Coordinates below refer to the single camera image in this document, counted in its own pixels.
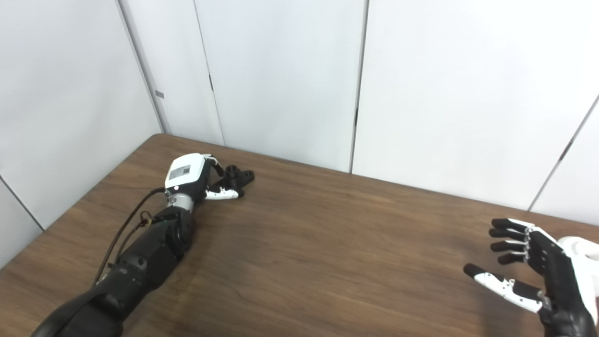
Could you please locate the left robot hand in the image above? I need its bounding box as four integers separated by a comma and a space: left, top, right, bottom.
165, 153, 245, 204

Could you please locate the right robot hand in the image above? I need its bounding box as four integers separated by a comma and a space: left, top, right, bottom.
463, 218, 599, 337

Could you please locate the black holder with flange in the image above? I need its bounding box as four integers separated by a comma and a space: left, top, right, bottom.
224, 165, 256, 192

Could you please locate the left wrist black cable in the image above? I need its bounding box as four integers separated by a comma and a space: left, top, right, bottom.
93, 187, 169, 286

